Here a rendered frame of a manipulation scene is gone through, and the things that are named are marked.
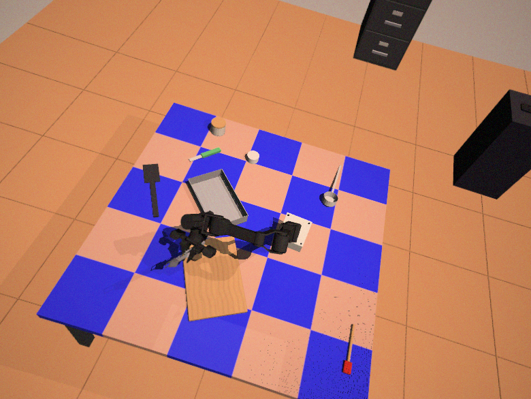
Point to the short cream cylinder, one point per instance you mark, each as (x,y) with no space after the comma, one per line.
(252,157)

